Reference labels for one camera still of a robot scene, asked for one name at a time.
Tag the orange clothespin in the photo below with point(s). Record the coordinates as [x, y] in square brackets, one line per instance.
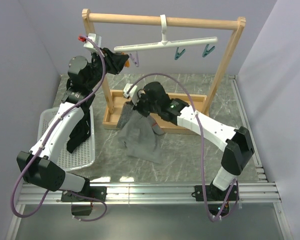
[127, 64]

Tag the black underwear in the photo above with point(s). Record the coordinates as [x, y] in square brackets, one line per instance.
[80, 133]

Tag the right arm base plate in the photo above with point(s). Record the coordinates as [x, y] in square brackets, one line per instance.
[213, 194]

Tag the aluminium mounting rail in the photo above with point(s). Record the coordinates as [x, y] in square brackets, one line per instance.
[180, 193]

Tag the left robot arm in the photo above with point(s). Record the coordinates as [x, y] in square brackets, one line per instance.
[70, 126]

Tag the white plastic hanger bar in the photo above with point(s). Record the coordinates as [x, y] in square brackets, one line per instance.
[165, 43]

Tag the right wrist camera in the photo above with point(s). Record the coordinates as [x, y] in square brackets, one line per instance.
[130, 91]

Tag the grey striped boxer underwear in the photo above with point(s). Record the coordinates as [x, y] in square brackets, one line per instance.
[139, 135]

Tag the white plastic basket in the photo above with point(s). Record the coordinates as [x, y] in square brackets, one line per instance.
[83, 156]

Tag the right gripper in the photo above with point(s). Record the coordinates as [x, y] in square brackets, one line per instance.
[138, 108]

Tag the purple clothespin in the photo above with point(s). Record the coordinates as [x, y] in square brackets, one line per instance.
[135, 59]

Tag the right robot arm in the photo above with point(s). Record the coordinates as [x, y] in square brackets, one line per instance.
[235, 143]

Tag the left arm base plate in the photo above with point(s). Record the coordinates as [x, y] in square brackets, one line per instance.
[92, 192]

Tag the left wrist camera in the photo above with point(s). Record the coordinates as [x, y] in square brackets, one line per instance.
[90, 41]

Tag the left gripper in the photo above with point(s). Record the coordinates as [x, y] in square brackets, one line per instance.
[115, 61]

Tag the light teal clothespin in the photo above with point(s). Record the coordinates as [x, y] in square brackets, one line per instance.
[207, 50]

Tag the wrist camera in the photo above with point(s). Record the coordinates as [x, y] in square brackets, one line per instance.
[90, 41]
[130, 91]

